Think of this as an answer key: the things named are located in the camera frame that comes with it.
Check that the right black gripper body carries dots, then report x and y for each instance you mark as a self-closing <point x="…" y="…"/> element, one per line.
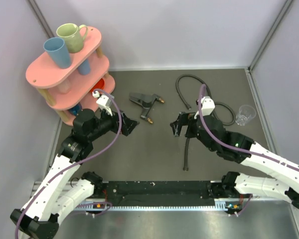
<point x="187" y="119"/>

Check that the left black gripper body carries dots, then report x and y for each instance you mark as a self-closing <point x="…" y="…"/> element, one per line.
<point x="124" y="130"/>

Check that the black fitting with brass connectors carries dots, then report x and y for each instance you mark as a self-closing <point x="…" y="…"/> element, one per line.
<point x="146" y="102"/>

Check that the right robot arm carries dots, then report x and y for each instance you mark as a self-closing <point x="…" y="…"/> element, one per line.
<point x="283" y="175"/>

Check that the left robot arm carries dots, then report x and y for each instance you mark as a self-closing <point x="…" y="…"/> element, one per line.
<point x="42" y="215"/>

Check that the orange bowl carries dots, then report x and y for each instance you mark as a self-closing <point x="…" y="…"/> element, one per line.
<point x="99" y="85"/>

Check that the dark blue cup bottom shelf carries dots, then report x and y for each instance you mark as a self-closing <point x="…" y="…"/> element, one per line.
<point x="75" y="110"/>

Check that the clear plastic cup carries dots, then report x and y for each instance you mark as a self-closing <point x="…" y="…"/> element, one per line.
<point x="245" y="114"/>

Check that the pink three-tier shelf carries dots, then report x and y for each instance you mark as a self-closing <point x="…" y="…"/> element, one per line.
<point x="45" y="75"/>

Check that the small blue cup middle shelf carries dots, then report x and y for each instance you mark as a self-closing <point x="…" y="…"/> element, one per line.
<point x="84" y="67"/>

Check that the translucent pink cup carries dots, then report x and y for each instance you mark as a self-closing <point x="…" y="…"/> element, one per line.
<point x="64" y="87"/>

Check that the blue plastic tumbler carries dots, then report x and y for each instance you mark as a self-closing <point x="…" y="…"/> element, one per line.
<point x="58" y="52"/>

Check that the green ceramic mug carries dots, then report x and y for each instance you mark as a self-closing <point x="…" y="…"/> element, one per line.
<point x="73" y="36"/>

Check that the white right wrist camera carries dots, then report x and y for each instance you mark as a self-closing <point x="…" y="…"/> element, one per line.
<point x="207" y="106"/>

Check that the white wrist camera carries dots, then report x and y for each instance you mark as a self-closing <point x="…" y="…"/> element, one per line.
<point x="104" y="100"/>
<point x="207" y="106"/>

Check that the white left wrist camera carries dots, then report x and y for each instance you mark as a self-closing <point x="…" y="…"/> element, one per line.
<point x="104" y="100"/>

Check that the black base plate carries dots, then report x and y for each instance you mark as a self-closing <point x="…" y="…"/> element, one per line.
<point x="162" y="193"/>

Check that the grey slotted cable duct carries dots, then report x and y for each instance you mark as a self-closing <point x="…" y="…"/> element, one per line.
<point x="217" y="206"/>

